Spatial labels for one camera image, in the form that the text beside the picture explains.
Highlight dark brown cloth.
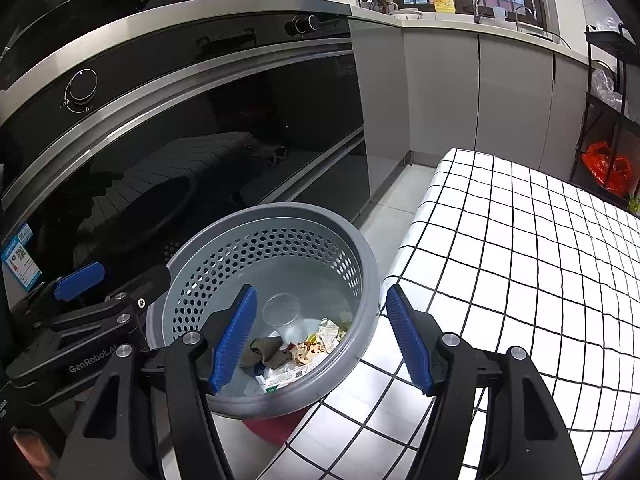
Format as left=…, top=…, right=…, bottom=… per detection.
left=240, top=336, right=292, bottom=370

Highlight green white medicine box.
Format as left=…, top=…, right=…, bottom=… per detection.
left=255, top=361, right=317, bottom=392

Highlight red white snack wrapper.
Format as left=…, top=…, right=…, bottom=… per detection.
left=288, top=334, right=329, bottom=366

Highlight clear plastic cup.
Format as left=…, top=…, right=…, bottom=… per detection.
left=262, top=292, right=308, bottom=344

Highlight checkered paper ball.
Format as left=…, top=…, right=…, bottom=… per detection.
left=307, top=318, right=346, bottom=354

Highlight grey perforated trash basket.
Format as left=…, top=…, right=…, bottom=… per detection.
left=146, top=203, right=380, bottom=419

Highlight grey kitchen cabinets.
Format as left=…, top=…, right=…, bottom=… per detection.
left=349, top=8, right=588, bottom=191

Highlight blue energy label sticker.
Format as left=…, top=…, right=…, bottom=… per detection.
left=2, top=223, right=41, bottom=292

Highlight black built-in oven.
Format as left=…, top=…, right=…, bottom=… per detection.
left=1, top=0, right=372, bottom=292

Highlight white black grid tablecloth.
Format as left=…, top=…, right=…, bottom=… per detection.
left=264, top=150, right=639, bottom=479

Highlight black metal shelf rack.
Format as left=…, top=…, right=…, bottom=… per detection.
left=570, top=24, right=639, bottom=209

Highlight red plastic bag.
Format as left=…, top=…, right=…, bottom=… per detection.
left=580, top=141, right=634, bottom=198

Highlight clear plastic bag on shelf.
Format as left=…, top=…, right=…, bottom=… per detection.
left=591, top=68, right=623, bottom=112

